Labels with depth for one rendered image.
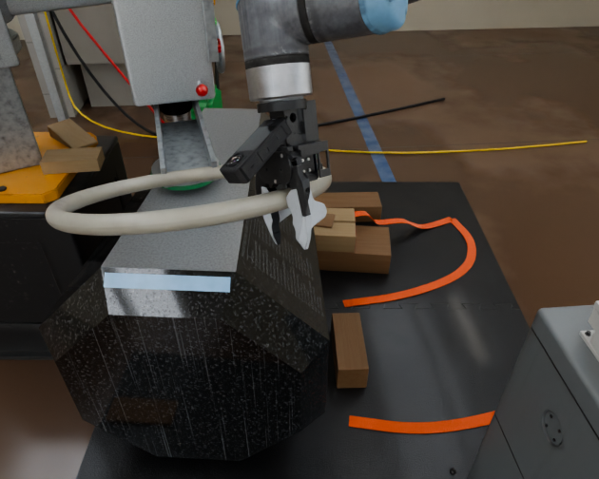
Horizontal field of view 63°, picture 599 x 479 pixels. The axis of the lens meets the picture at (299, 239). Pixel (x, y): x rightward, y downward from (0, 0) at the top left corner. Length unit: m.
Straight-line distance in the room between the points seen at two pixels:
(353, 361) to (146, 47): 1.32
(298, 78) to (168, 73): 0.75
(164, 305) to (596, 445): 1.00
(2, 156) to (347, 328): 1.46
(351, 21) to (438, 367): 1.73
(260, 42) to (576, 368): 0.91
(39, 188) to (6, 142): 0.22
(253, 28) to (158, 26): 0.70
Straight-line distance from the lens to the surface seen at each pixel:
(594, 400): 1.18
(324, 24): 0.67
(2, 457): 2.19
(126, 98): 4.62
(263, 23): 0.69
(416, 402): 2.07
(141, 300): 1.32
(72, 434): 2.13
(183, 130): 1.39
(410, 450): 1.95
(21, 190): 1.96
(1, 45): 1.92
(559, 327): 1.27
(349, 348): 2.03
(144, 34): 1.37
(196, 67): 1.40
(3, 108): 2.02
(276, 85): 0.68
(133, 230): 0.69
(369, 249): 2.49
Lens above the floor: 1.69
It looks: 38 degrees down
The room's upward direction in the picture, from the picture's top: straight up
